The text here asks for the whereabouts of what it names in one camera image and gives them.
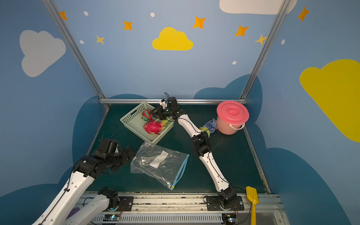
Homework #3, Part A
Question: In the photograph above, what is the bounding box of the pink dragon fruit toy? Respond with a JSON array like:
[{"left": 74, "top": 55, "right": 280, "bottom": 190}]
[
  {"left": 142, "top": 109, "right": 153, "bottom": 122},
  {"left": 143, "top": 119, "right": 170, "bottom": 135}
]

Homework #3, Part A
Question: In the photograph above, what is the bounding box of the clear zip-top bag blue seal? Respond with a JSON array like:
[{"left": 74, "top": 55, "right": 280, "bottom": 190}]
[{"left": 130, "top": 142, "right": 189, "bottom": 190}]

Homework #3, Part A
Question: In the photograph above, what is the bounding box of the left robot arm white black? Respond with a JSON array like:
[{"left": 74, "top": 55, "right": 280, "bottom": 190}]
[{"left": 33, "top": 142, "right": 137, "bottom": 225}]

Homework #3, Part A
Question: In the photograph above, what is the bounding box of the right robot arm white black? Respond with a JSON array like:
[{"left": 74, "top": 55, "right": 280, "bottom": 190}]
[{"left": 151, "top": 100, "right": 238, "bottom": 210}]

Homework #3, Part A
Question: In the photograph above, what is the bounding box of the light green perforated plastic basket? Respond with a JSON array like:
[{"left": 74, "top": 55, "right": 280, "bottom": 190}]
[{"left": 120, "top": 102, "right": 173, "bottom": 144}]

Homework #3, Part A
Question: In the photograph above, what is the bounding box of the pink plastic bucket with lid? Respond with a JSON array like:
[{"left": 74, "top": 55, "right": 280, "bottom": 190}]
[{"left": 216, "top": 101, "right": 249, "bottom": 135}]

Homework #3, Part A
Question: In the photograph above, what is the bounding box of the purple plastic toy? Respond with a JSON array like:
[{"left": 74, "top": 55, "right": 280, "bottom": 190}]
[{"left": 67, "top": 207, "right": 80, "bottom": 219}]

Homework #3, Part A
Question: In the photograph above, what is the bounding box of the yellow plastic toy shovel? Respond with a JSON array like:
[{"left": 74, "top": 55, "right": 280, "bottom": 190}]
[{"left": 246, "top": 186, "right": 259, "bottom": 225}]

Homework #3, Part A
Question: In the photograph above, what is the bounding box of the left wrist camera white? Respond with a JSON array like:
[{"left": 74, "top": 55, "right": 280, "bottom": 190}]
[{"left": 97, "top": 139, "right": 119, "bottom": 154}]

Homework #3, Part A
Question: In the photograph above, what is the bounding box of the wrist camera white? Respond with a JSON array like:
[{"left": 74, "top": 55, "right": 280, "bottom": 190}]
[
  {"left": 97, "top": 139, "right": 119, "bottom": 154},
  {"left": 159, "top": 97, "right": 178, "bottom": 109}
]

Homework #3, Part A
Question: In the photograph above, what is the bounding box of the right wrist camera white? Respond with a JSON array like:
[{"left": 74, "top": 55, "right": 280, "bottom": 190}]
[{"left": 159, "top": 97, "right": 178, "bottom": 109}]

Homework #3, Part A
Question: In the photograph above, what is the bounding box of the green trowel wooden handle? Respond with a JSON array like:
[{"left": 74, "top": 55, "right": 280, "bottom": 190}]
[{"left": 199, "top": 127, "right": 211, "bottom": 137}]

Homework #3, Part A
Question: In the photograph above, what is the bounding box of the aluminium frame back rail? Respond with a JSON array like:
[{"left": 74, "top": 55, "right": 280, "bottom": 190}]
[{"left": 99, "top": 98, "right": 247, "bottom": 105}]

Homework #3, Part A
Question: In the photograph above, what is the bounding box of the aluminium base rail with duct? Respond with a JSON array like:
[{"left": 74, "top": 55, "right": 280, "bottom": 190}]
[{"left": 58, "top": 192, "right": 290, "bottom": 225}]

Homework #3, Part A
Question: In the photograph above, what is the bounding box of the aluminium frame left post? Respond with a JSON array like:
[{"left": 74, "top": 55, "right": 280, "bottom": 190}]
[{"left": 42, "top": 0, "right": 106, "bottom": 99}]

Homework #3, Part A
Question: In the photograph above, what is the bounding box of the aluminium frame post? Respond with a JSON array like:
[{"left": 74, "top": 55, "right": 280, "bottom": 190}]
[
  {"left": 239, "top": 0, "right": 291, "bottom": 103},
  {"left": 42, "top": 0, "right": 106, "bottom": 99}
]

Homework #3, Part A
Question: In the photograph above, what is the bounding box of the aluminium frame right post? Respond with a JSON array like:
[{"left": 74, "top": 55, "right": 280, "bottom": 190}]
[{"left": 239, "top": 0, "right": 291, "bottom": 103}]

